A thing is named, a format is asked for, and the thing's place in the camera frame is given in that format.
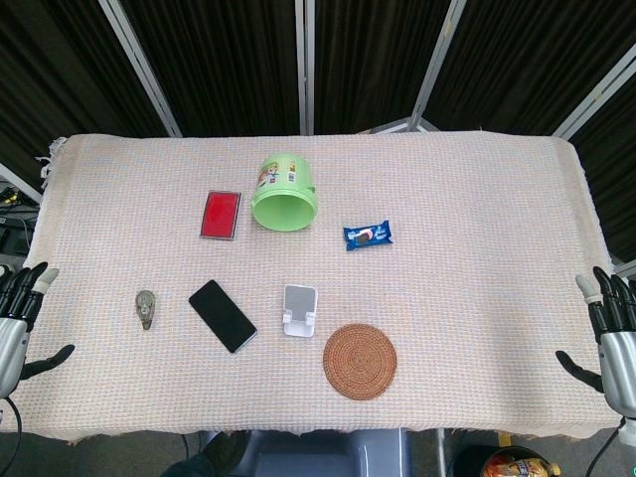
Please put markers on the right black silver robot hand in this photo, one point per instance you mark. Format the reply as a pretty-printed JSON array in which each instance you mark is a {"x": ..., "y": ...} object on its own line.
[{"x": 618, "y": 358}]

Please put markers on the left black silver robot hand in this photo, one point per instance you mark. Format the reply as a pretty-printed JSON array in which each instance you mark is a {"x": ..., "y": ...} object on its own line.
[{"x": 12, "y": 343}]

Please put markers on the black smartphone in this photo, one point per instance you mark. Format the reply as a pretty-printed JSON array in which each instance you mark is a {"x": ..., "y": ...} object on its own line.
[{"x": 222, "y": 315}]

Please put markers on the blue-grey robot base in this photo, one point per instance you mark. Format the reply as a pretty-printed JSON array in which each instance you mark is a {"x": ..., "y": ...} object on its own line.
[{"x": 328, "y": 454}]

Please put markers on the red rectangular case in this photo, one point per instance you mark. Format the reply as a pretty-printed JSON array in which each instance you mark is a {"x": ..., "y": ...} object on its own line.
[{"x": 220, "y": 216}]

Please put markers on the white phone stand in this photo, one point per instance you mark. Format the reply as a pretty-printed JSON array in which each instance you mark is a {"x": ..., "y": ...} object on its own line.
[{"x": 299, "y": 310}]

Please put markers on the correction tape dispenser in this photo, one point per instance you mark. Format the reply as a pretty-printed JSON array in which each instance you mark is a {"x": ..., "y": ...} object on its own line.
[{"x": 145, "y": 308}]

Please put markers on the orange snack bag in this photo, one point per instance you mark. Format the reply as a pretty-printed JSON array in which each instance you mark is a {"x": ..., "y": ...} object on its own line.
[{"x": 522, "y": 467}]

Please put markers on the beige woven tablecloth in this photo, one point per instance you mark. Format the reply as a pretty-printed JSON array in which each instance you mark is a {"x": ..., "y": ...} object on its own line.
[{"x": 447, "y": 308}]

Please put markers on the black round bin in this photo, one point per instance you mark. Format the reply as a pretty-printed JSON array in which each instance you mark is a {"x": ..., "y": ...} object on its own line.
[{"x": 469, "y": 459}]

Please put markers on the black pleated screen panel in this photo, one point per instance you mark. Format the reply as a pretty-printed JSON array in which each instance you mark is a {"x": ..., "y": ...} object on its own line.
[
  {"x": 218, "y": 64},
  {"x": 536, "y": 59},
  {"x": 54, "y": 74},
  {"x": 372, "y": 59},
  {"x": 613, "y": 174}
]

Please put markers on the black rounded object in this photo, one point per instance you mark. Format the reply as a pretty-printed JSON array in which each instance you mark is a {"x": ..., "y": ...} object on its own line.
[{"x": 213, "y": 457}]

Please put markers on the round brown woven coaster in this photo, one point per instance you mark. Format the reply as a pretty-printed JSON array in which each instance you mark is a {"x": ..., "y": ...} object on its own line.
[{"x": 360, "y": 361}]

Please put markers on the blue cookie packet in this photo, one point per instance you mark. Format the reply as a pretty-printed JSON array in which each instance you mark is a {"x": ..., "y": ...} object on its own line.
[{"x": 367, "y": 235}]

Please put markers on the green plastic bucket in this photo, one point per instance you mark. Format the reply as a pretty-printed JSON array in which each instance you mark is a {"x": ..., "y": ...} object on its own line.
[{"x": 284, "y": 211}]

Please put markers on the grey metal frame foot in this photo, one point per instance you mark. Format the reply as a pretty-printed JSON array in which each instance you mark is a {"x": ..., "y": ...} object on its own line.
[{"x": 627, "y": 270}]

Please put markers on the grey screen frame post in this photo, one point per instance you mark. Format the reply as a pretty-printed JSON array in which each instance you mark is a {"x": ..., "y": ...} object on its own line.
[
  {"x": 596, "y": 94},
  {"x": 15, "y": 179},
  {"x": 305, "y": 64},
  {"x": 139, "y": 64},
  {"x": 437, "y": 64}
]

